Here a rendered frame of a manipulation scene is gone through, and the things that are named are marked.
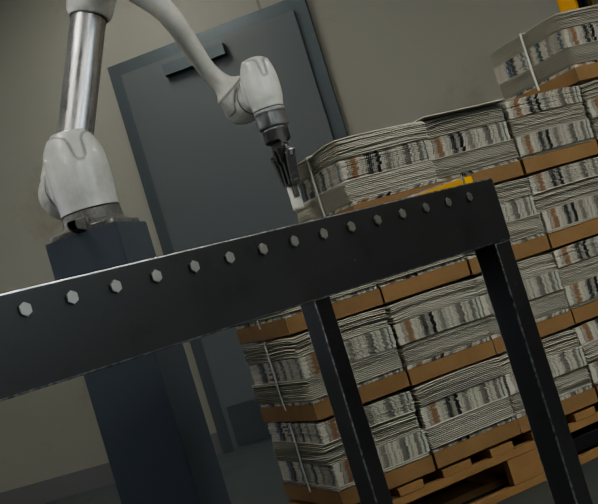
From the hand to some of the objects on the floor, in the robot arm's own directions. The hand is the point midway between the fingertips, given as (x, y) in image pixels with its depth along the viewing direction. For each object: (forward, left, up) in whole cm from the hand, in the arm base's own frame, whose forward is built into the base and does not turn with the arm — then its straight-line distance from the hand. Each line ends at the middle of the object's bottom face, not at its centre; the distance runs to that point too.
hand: (295, 197), depth 281 cm
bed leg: (+10, -57, -96) cm, 112 cm away
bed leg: (+52, -84, -96) cm, 138 cm away
